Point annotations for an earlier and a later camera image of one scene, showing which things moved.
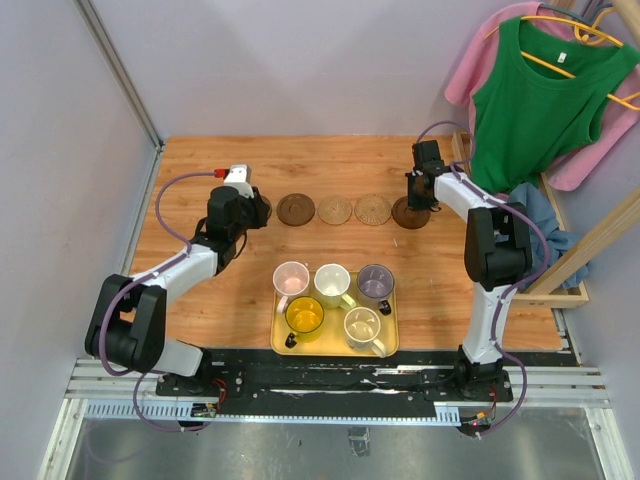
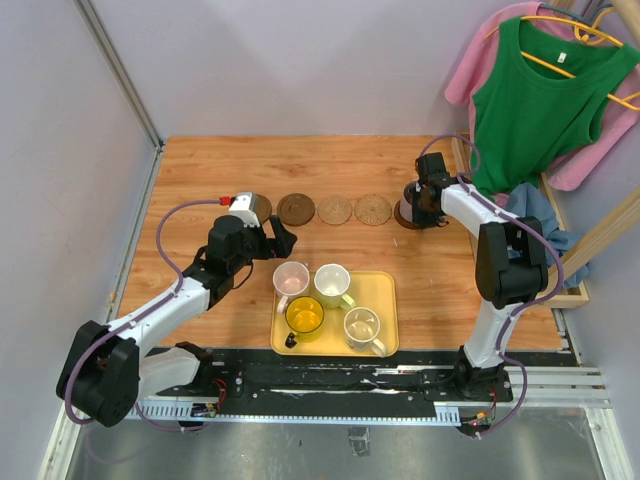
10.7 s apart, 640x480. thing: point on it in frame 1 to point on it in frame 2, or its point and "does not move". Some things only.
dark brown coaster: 296,209 does not move
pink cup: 289,278 does not move
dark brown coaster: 265,198 does not move
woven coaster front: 372,209 does not move
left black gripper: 259,207 to 279,246
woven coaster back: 334,209 does not move
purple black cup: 375,283 to 406,201
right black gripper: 413,202 to 420,219
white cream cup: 332,282 does not move
